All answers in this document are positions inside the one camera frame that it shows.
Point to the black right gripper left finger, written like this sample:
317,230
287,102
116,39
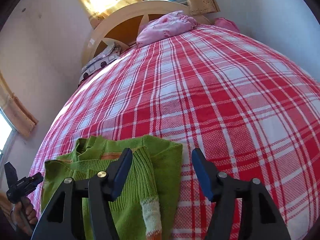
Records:
63,216

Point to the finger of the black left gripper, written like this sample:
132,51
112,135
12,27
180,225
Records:
11,174
34,181

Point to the green orange striped knit sweater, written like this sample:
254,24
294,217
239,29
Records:
142,180

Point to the left hand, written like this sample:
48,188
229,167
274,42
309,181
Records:
24,216

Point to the yellow side window curtain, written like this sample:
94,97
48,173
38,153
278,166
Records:
14,110

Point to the red white plaid bed sheet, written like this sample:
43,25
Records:
252,111

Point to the white bus print pillow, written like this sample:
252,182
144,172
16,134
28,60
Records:
110,54

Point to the cream wooden arched headboard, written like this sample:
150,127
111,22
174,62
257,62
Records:
124,25

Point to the pink blanket beside bed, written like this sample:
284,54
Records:
222,22

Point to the pink crumpled pillow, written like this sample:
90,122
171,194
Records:
169,25

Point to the side window with green frame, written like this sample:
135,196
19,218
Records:
8,133

